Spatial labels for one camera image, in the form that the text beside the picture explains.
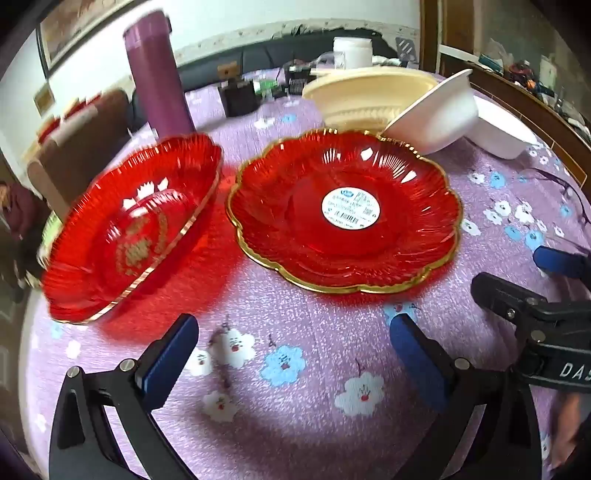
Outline black electronic device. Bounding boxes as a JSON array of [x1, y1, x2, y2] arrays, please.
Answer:
[[285, 62, 310, 95]]

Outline pile of assorted clutter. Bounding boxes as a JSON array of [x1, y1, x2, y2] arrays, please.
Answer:
[[480, 44, 591, 125]]

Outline wooden door frame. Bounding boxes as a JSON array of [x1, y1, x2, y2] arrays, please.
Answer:
[[419, 0, 476, 75]]

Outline brown upholstered chair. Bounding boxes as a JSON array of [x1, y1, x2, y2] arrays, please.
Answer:
[[27, 89, 132, 217]]

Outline red glass plate white sticker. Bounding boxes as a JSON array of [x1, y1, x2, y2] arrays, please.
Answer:
[[225, 128, 464, 296]]

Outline small yellow wall calendar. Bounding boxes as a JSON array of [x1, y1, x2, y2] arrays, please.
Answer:
[[33, 83, 54, 114]]

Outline purple floral tablecloth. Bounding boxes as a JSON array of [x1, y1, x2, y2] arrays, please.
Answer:
[[21, 69, 591, 480]]

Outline wooden side cabinet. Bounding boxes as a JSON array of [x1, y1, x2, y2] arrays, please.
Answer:
[[438, 46, 591, 160]]

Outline cream plastic bowl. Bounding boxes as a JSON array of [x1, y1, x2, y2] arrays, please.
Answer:
[[301, 80, 435, 134], [307, 66, 439, 93]]

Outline thin-framed eyeglasses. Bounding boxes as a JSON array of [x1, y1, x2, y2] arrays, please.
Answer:
[[517, 168, 587, 259]]

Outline black cylinder with wooden knob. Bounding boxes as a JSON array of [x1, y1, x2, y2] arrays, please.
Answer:
[[218, 65, 259, 117]]

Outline white paper bowl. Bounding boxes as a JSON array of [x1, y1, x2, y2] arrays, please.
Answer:
[[382, 69, 478, 155], [466, 97, 539, 160]]

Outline clear plastic cup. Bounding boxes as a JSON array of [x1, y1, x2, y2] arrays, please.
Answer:
[[316, 52, 347, 72]]

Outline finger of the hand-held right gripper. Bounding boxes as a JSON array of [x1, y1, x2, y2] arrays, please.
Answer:
[[471, 272, 550, 324], [533, 246, 591, 279]]

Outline white plastic jar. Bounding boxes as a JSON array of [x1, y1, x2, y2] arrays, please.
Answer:
[[333, 37, 374, 70]]

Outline purple thermos bottle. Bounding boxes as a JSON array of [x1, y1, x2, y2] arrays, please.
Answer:
[[122, 10, 197, 139]]

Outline red glass plate gold emblem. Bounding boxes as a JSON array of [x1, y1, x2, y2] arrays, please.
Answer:
[[41, 134, 223, 325]]

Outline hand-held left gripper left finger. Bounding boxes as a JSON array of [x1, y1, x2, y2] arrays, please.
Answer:
[[48, 314, 200, 480]]

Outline person's right hand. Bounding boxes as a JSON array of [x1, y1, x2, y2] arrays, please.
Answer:
[[549, 392, 591, 469]]

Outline black leather sofa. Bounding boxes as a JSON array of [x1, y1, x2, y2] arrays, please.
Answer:
[[131, 28, 416, 134]]

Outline framed wall painting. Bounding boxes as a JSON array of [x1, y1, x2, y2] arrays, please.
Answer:
[[37, 0, 153, 72]]

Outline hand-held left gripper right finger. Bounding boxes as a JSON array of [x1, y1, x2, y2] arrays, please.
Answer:
[[389, 313, 543, 480]]

